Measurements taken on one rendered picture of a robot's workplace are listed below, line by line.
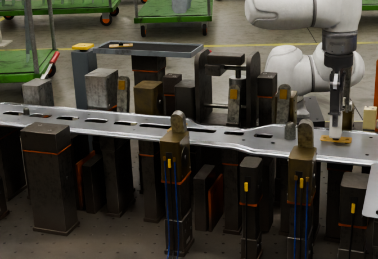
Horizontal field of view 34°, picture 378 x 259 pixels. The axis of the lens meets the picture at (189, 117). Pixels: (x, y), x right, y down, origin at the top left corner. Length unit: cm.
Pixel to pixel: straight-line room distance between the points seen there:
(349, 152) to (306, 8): 40
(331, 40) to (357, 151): 30
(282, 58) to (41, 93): 94
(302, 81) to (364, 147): 83
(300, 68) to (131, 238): 103
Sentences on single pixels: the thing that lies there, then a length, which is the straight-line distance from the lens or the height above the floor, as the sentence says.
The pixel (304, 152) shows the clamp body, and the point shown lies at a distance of 155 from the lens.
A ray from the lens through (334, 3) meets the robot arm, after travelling 159.
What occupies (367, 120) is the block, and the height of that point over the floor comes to 103.
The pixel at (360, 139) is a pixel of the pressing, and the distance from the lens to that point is 177.
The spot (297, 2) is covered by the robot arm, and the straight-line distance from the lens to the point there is 157.
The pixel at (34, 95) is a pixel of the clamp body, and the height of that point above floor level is 102.
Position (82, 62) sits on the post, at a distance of 228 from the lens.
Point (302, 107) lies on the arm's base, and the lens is 257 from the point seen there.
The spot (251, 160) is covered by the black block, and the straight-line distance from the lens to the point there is 163.
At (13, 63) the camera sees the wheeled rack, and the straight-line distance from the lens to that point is 600.
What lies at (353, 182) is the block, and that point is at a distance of 156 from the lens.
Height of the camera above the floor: 163
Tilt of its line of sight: 19 degrees down
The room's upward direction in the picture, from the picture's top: 2 degrees counter-clockwise
